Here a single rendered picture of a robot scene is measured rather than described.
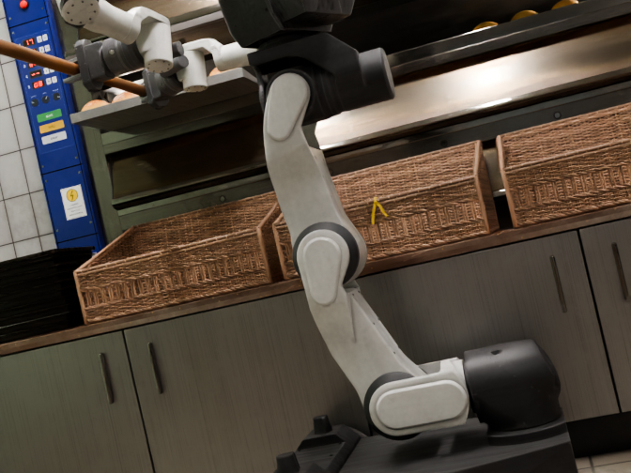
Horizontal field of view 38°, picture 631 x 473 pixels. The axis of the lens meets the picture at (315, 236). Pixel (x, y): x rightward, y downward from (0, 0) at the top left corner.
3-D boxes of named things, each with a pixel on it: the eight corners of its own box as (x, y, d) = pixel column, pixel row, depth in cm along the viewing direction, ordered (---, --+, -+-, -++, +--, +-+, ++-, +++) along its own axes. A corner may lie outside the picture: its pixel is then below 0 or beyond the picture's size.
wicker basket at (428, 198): (325, 268, 287) (305, 183, 288) (503, 228, 273) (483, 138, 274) (281, 282, 240) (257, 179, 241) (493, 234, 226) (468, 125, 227)
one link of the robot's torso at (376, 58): (398, 102, 202) (379, 25, 203) (391, 95, 189) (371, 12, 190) (279, 134, 208) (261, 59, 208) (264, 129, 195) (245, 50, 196)
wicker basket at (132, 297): (148, 308, 299) (130, 226, 300) (313, 271, 288) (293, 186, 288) (81, 327, 252) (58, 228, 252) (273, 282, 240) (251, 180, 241)
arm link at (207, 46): (186, 52, 250) (229, 39, 245) (190, 83, 249) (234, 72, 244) (174, 46, 244) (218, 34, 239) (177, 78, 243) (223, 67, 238)
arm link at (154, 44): (117, 68, 208) (161, 53, 204) (115, 27, 211) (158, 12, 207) (145, 87, 218) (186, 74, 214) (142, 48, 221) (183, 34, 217)
